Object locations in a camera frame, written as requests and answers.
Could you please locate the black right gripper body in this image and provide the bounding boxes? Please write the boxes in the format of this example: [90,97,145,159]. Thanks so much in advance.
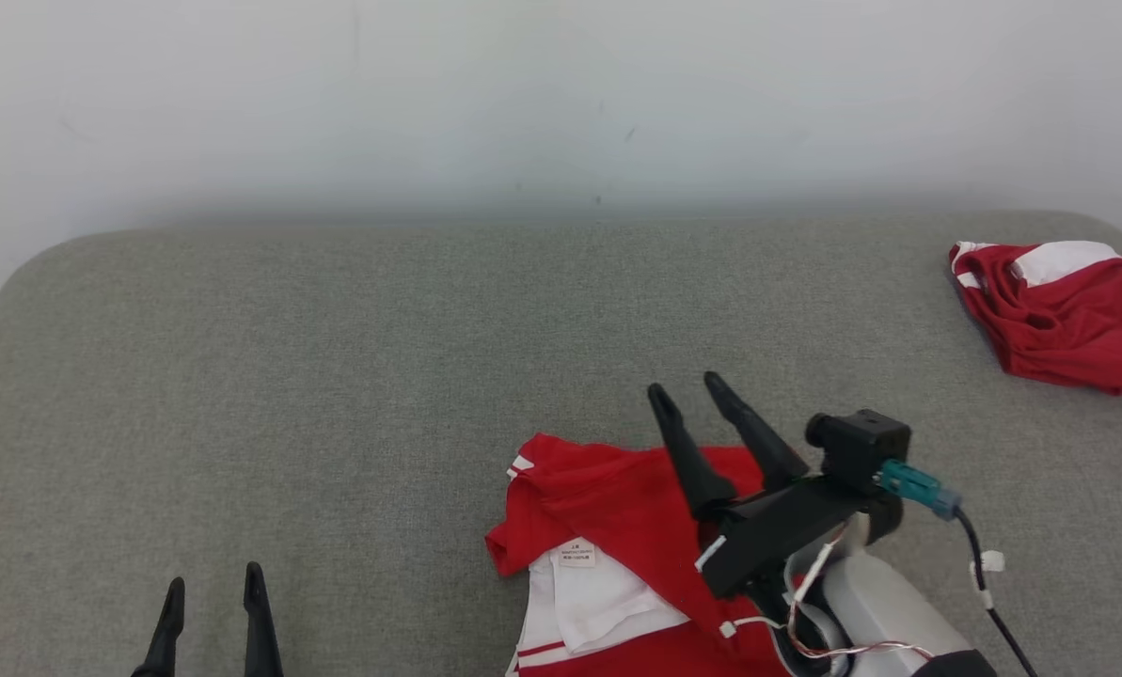
[695,470,903,603]

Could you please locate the thin black cable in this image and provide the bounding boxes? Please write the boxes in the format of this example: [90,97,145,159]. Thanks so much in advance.
[956,511,1041,677]

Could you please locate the thin red white wires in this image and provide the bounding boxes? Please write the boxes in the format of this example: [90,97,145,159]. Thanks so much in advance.
[786,527,936,659]

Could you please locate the teal cable connector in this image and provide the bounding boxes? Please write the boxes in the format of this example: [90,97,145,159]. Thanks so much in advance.
[876,460,963,521]

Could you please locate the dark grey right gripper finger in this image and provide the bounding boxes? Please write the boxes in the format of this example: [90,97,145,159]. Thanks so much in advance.
[704,371,811,492]
[647,383,738,520]

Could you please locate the folded red white jersey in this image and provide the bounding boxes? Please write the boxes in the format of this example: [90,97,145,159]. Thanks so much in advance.
[949,241,1122,403]

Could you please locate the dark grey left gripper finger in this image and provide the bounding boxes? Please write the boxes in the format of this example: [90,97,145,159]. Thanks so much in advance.
[244,562,285,677]
[131,577,186,677]

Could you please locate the grey fabric sofa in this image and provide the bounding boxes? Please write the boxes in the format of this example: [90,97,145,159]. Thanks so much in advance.
[0,209,1122,677]

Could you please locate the red Bulls 23 jersey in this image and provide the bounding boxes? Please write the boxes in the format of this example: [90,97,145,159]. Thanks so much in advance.
[485,433,806,677]

